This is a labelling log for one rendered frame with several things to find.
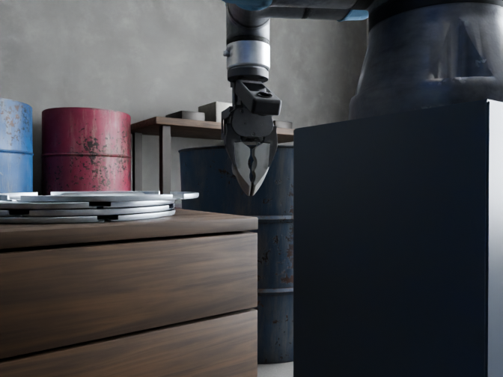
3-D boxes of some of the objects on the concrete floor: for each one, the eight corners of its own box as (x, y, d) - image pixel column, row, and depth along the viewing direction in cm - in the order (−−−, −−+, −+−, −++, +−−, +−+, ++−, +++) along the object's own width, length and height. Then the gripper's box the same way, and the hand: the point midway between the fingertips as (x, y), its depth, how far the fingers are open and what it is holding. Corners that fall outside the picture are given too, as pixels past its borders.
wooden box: (153, 367, 93) (153, 206, 93) (259, 459, 62) (259, 217, 62) (-82, 428, 70) (-84, 213, 70) (-99, 623, 39) (-103, 237, 39)
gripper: (263, 81, 81) (263, 194, 82) (215, 77, 79) (215, 194, 79) (279, 69, 73) (279, 195, 73) (227, 64, 70) (227, 196, 71)
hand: (251, 188), depth 73 cm, fingers closed
